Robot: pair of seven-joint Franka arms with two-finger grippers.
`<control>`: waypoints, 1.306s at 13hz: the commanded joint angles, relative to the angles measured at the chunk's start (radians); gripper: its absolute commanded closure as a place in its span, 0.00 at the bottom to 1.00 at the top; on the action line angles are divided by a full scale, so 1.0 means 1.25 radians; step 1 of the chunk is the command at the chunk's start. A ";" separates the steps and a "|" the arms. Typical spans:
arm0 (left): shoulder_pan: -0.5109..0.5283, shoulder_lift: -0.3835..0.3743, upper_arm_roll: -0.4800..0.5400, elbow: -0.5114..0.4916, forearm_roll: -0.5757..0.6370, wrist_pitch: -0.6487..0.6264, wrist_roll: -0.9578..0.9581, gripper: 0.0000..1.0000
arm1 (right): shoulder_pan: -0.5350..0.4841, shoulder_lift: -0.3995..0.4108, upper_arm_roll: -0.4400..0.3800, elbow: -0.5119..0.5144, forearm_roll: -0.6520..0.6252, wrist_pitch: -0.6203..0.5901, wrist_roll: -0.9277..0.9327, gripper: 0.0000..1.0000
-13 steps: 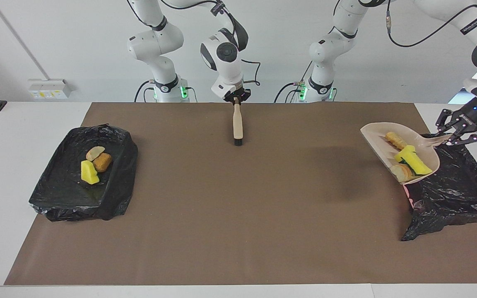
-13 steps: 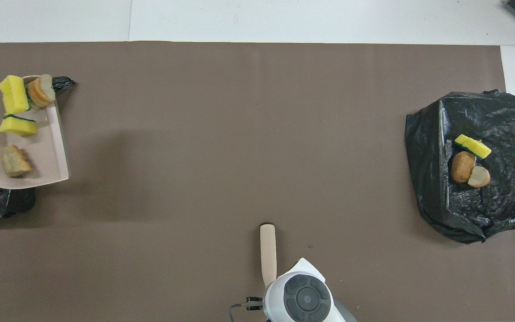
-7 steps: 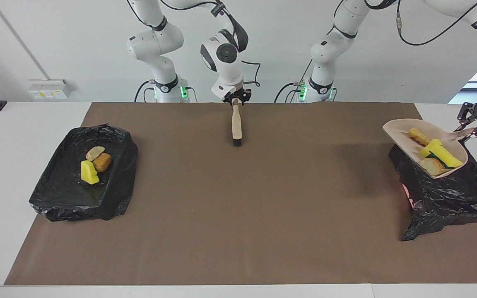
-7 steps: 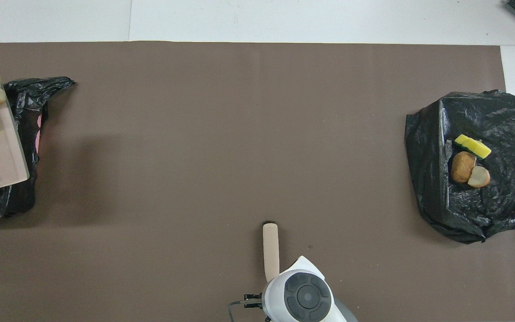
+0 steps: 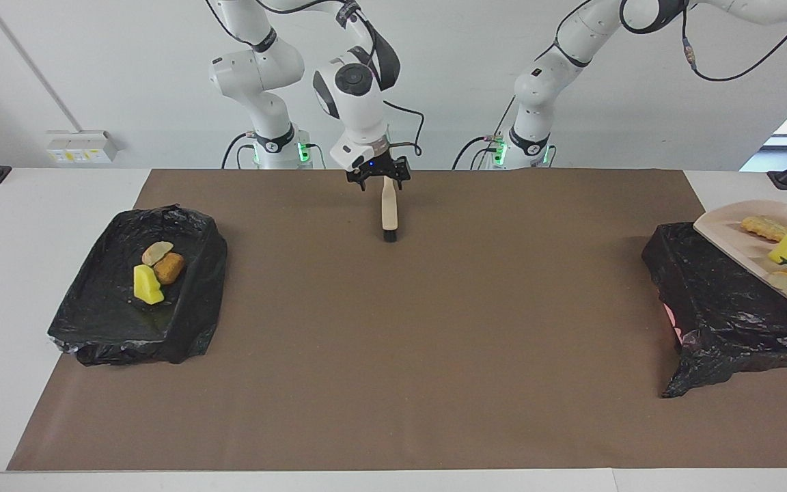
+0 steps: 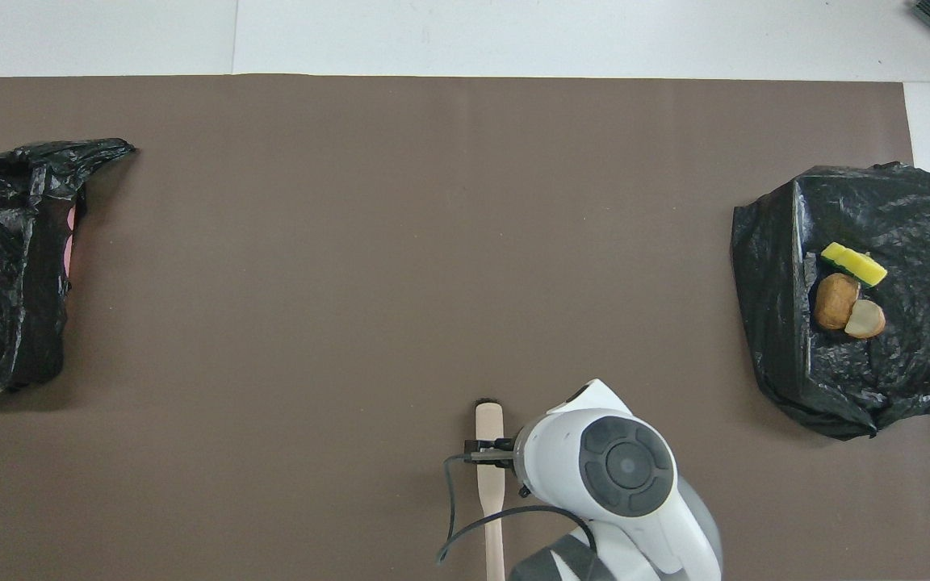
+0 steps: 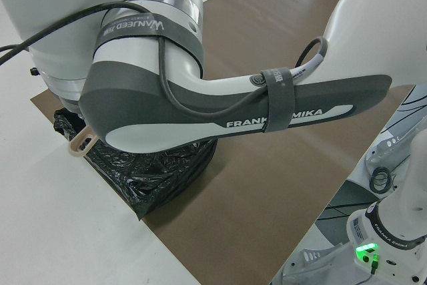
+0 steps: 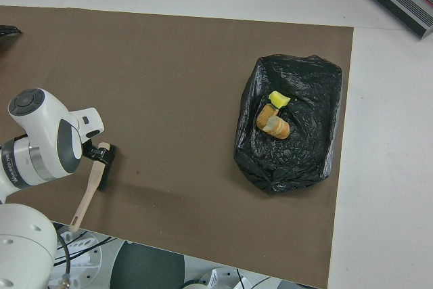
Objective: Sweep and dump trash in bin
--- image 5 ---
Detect brown sponge chunk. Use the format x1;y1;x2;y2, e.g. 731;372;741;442
152;252;186;286

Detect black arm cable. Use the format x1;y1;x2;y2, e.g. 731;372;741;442
206;0;426;158
680;0;787;83

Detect orange striped sponge piece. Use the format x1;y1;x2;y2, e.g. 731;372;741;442
741;216;787;243

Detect beige brush black bristles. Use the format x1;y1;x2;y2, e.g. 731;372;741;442
381;176;399;243

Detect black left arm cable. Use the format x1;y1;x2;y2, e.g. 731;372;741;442
680;0;787;83

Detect brown paper table mat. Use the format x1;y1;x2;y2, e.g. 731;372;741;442
6;169;787;472

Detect white wall cable conduit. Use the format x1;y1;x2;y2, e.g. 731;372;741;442
0;0;81;133

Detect black base cable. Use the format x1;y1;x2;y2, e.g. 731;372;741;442
221;132;254;169
452;133;507;169

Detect rounded beige sponge chunk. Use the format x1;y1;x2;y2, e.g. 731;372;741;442
141;241;174;267

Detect pink bin in black bag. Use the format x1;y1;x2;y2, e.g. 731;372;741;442
641;220;787;399

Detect beige plastic dustpan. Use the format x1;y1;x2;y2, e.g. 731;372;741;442
693;200;787;305

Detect white wall socket box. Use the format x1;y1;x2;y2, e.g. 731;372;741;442
46;130;120;165

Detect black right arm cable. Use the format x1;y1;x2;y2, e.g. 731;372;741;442
206;0;426;158

